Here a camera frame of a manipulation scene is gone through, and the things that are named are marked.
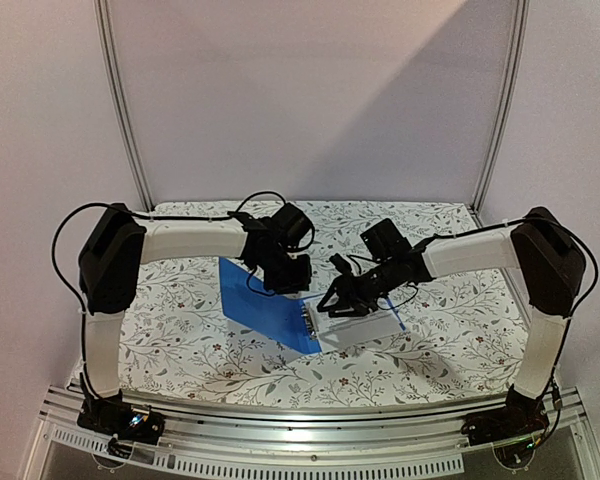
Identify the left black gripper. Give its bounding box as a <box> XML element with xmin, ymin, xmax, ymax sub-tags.
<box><xmin>257</xmin><ymin>250</ymin><xmax>313</xmax><ymax>295</ymax></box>

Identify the blue ring binder folder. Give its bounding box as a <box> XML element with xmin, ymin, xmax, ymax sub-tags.
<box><xmin>218</xmin><ymin>257</ymin><xmax>409</xmax><ymax>357</ymax></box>

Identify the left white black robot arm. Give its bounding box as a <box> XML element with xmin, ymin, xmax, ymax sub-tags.
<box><xmin>78</xmin><ymin>203</ymin><xmax>315</xmax><ymax>434</ymax></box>

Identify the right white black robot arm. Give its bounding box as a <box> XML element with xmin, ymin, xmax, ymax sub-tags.
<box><xmin>316</xmin><ymin>207</ymin><xmax>586</xmax><ymax>436</ymax></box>

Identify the floral patterned tablecloth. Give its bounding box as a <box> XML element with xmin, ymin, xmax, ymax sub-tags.
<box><xmin>117</xmin><ymin>202</ymin><xmax>530</xmax><ymax>409</ymax></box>

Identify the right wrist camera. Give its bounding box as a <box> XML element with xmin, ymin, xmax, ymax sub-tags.
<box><xmin>329</xmin><ymin>253</ymin><xmax>354</xmax><ymax>277</ymax></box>

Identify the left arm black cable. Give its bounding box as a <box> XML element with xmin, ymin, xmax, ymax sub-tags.
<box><xmin>49</xmin><ymin>189</ymin><xmax>316</xmax><ymax>316</ymax></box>

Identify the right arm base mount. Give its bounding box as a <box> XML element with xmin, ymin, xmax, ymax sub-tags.
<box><xmin>460</xmin><ymin>384</ymin><xmax>562</xmax><ymax>472</ymax></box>

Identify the aluminium front rail frame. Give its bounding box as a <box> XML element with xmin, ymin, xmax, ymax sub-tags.
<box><xmin>20</xmin><ymin>386</ymin><xmax>600</xmax><ymax>479</ymax></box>

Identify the right aluminium vertical post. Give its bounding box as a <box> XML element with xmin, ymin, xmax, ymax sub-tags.
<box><xmin>470</xmin><ymin>0</ymin><xmax>529</xmax><ymax>216</ymax></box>

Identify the aluminium vertical post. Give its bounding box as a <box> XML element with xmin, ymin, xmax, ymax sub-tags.
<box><xmin>94</xmin><ymin>0</ymin><xmax>155</xmax><ymax>210</ymax></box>
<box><xmin>470</xmin><ymin>0</ymin><xmax>529</xmax><ymax>216</ymax></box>

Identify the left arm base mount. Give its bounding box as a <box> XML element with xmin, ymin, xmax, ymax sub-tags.
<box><xmin>77</xmin><ymin>396</ymin><xmax>166</xmax><ymax>459</ymax></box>

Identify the left aluminium vertical post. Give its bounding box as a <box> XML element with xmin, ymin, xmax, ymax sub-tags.
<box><xmin>94</xmin><ymin>0</ymin><xmax>155</xmax><ymax>210</ymax></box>

